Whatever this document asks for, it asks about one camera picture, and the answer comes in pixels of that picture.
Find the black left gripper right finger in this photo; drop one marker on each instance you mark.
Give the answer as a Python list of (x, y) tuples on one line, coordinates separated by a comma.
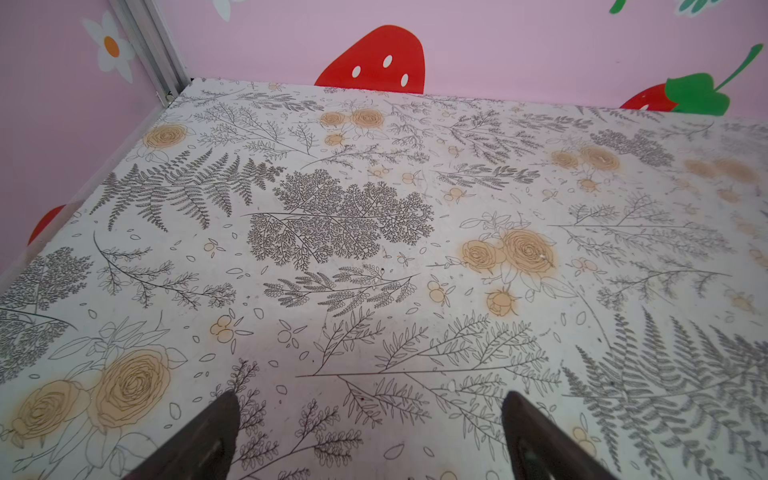
[(538, 449)]

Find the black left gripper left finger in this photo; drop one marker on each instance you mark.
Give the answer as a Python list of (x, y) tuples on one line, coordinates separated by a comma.
[(203, 449)]

